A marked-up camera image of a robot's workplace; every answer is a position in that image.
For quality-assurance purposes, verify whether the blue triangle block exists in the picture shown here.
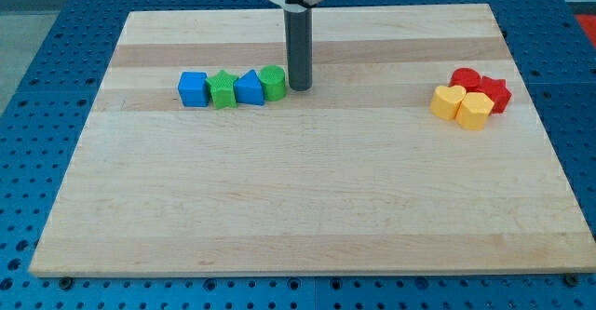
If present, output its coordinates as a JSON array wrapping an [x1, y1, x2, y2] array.
[[233, 70, 264, 105]]

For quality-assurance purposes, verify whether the red cylinder block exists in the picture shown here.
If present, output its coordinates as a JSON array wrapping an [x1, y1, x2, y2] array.
[[449, 67, 481, 92]]

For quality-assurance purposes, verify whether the green star block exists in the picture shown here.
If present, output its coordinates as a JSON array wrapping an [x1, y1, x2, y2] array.
[[206, 70, 238, 109]]

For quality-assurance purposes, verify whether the green cylinder block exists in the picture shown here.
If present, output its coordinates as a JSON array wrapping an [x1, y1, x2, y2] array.
[[258, 65, 286, 101]]

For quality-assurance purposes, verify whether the yellow heart block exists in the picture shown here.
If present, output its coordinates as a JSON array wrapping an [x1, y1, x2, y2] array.
[[429, 86, 467, 120]]

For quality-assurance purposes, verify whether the blue cube block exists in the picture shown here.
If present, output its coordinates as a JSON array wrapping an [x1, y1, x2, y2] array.
[[178, 72, 210, 107]]

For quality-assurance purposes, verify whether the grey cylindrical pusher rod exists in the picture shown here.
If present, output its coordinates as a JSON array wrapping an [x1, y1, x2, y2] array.
[[284, 9, 312, 91]]

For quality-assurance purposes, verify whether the yellow hexagon block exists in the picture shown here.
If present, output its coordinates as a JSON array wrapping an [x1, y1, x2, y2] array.
[[455, 92, 494, 130]]

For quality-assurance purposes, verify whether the light wooden board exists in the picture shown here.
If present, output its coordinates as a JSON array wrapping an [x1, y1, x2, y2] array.
[[29, 4, 595, 277]]

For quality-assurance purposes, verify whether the red star block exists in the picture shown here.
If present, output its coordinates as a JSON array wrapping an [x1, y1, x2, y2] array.
[[478, 75, 512, 114]]

